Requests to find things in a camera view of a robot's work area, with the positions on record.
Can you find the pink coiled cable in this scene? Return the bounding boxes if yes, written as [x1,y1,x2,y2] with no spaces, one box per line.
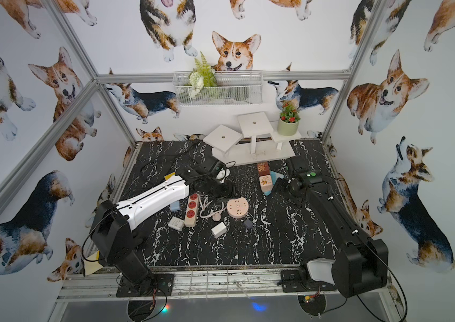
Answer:
[198,196,228,222]

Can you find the white wire basket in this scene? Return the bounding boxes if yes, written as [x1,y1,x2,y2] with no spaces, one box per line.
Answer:
[172,71,263,106]

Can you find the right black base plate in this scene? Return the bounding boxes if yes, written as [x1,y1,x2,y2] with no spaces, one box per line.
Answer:
[277,270,337,293]

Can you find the beige red power strip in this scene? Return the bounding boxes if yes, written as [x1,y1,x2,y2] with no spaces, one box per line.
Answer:
[184,193,200,228]

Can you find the yellow paper note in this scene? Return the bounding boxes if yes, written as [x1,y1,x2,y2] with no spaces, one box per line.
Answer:
[84,251,103,276]

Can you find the green fern plant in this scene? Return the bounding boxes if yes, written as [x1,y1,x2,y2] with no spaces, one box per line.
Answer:
[189,52,218,99]

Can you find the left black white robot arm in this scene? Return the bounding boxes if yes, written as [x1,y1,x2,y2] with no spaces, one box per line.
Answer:
[87,156,236,297]

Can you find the yellow cube plug adapter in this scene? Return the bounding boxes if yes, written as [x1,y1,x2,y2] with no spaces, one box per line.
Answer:
[164,172,175,181]

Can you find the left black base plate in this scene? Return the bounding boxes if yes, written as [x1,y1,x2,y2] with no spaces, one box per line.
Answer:
[116,274,175,298]

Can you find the aluminium frame front rail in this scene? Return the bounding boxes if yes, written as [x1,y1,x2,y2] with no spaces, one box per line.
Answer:
[56,265,391,303]

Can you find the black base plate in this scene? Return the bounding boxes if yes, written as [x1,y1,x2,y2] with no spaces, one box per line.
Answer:
[277,270,337,293]
[116,274,175,298]

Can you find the light blue plug adapter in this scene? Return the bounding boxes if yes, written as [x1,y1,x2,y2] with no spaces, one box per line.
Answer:
[169,201,180,212]

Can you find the dark red printed cube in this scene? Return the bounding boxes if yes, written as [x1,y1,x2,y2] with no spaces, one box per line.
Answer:
[257,162,270,177]

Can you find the grey blue cube charger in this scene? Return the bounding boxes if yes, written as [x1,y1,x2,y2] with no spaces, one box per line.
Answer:
[244,219,254,229]

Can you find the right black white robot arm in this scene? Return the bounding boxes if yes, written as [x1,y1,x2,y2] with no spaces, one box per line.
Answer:
[279,156,389,298]

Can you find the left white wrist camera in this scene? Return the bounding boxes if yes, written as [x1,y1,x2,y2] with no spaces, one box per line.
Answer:
[215,169,230,183]

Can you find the green potted red flowers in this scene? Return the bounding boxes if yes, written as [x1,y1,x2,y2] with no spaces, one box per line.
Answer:
[277,103,301,136]

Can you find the white cube plug adapter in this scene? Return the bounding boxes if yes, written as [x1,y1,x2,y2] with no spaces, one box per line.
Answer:
[211,222,227,238]

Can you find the white tiered display stand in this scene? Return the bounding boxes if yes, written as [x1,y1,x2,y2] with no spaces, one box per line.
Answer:
[203,112,302,166]

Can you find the round pink socket hub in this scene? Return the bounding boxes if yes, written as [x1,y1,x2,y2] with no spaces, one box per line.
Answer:
[226,197,249,219]

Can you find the pink printed cube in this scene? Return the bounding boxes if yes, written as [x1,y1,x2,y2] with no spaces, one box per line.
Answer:
[259,174,273,193]

